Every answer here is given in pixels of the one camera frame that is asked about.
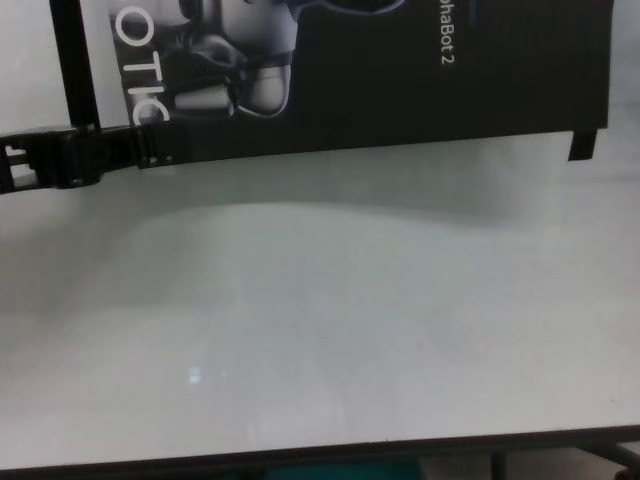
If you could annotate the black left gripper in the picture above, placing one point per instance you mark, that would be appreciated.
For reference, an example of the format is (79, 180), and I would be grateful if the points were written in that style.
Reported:
(55, 155)

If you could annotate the black tape rectangle frame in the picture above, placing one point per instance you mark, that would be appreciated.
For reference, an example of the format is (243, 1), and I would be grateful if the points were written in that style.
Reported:
(80, 60)

